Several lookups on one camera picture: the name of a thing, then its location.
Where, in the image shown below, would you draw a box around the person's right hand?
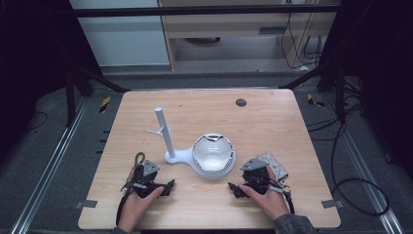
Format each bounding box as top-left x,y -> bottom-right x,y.
239,165 -> 290,222

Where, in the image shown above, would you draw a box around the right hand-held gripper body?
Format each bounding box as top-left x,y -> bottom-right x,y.
239,158 -> 271,196

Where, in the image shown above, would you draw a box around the black hanging cables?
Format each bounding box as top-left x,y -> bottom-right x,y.
281,13 -> 324,70

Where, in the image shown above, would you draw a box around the grey patterned wallet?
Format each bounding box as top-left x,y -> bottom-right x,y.
256,151 -> 290,188

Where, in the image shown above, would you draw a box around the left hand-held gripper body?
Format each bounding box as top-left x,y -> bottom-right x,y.
129,159 -> 168,199

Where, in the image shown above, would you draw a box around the white cabinet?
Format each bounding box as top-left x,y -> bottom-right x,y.
68,0 -> 171,67

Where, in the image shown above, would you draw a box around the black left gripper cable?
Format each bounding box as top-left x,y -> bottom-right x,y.
115,181 -> 137,227

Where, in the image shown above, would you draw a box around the white stand with post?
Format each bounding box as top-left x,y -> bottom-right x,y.
147,106 -> 238,180

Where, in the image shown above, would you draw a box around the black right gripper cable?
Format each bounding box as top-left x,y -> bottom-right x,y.
280,184 -> 296,215

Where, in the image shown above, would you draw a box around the black floor cable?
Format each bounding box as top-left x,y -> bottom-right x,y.
306,94 -> 391,217

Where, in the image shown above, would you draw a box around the silver floor rail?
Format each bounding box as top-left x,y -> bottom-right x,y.
320,94 -> 405,234
9,97 -> 91,234

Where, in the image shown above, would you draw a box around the black metal stand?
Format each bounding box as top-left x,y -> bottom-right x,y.
279,62 -> 363,125
64,62 -> 131,128

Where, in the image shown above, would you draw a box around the grey tape piece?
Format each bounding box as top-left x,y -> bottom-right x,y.
74,199 -> 98,210
320,199 -> 345,210

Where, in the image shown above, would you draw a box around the wooden shelf unit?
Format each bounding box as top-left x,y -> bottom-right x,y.
158,0 -> 342,71

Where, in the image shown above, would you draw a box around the black horizontal bar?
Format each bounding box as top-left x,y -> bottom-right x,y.
72,4 -> 342,19

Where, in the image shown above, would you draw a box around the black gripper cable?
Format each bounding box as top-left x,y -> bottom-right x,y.
280,184 -> 296,215
115,181 -> 137,227

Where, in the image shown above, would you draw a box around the person's left hand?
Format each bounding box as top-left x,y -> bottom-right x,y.
117,167 -> 166,234

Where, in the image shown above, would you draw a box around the white silver-rimmed bowl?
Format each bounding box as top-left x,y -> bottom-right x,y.
192,133 -> 235,173

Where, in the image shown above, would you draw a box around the yellow black striped tape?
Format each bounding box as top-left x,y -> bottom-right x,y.
307,93 -> 325,108
98,96 -> 112,114

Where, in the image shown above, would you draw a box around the olive cord loop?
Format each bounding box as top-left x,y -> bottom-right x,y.
133,151 -> 146,169

